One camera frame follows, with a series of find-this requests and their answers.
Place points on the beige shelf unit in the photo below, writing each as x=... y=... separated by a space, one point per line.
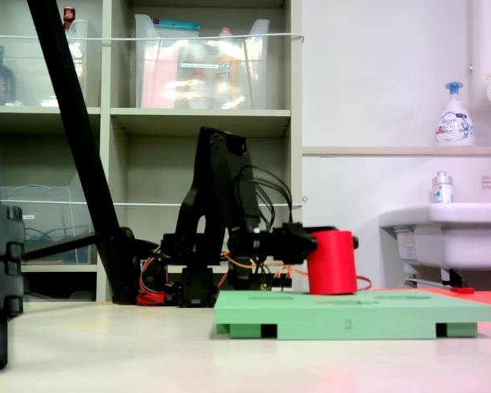
x=200 y=118

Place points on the white blue soap pump bottle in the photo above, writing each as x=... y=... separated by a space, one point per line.
x=454 y=123

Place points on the green shape-hole board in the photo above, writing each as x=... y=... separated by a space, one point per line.
x=352 y=317

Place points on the dark glass bottle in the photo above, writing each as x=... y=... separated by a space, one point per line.
x=2 y=82

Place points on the clear bin with packages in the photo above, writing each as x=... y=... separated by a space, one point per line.
x=196 y=82

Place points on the orange labelled bottle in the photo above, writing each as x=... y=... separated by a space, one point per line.
x=226 y=78

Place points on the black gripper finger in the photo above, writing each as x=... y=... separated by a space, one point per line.
x=323 y=228
x=298 y=243

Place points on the small clear sanitizer bottle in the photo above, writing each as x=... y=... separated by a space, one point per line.
x=442 y=190

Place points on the clear bin with bottles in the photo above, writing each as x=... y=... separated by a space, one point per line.
x=32 y=82

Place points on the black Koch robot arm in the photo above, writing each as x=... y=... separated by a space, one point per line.
x=217 y=184

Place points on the pink package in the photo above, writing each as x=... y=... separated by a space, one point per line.
x=159 y=82

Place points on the red base mount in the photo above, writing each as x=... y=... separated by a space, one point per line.
x=151 y=297

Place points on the red cylinder block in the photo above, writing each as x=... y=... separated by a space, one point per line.
x=333 y=266

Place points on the small red bar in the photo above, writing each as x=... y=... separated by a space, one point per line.
x=463 y=290

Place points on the white pipe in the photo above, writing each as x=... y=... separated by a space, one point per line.
x=485 y=41

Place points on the white sink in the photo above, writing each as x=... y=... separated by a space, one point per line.
x=454 y=237

